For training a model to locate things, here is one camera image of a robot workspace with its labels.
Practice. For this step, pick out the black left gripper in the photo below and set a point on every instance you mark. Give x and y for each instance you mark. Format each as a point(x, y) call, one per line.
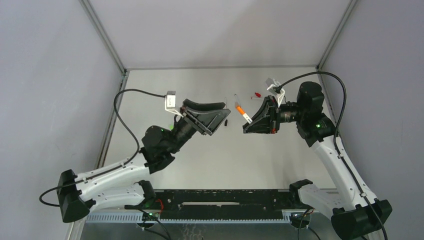
point(193, 120)

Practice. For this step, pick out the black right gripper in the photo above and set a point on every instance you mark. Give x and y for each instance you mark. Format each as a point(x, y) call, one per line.
point(272, 114)

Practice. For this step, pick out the white pen peach end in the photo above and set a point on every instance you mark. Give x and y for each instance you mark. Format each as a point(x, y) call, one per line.
point(246, 117)

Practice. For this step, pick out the orange pen cap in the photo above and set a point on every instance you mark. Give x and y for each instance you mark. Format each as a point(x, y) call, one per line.
point(239, 108)

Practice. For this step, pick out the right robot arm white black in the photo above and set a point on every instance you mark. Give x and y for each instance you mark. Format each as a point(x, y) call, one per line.
point(354, 211)

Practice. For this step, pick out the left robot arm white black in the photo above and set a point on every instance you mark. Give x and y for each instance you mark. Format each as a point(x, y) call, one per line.
point(123, 183)

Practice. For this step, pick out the small circuit board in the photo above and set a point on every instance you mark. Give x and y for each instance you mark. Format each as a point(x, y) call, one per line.
point(150, 216)

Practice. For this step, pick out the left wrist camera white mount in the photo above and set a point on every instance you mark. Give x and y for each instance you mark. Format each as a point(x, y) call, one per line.
point(170, 103)

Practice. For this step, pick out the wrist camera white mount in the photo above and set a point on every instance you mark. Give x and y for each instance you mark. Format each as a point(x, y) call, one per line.
point(275, 87)
point(170, 103)

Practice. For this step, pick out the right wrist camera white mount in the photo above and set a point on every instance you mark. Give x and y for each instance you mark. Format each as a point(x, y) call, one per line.
point(275, 87)

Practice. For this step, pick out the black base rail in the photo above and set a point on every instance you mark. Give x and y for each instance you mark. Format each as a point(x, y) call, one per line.
point(224, 204)

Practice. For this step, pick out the aluminium frame profile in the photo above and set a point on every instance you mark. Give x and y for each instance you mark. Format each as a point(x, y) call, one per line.
point(111, 121)

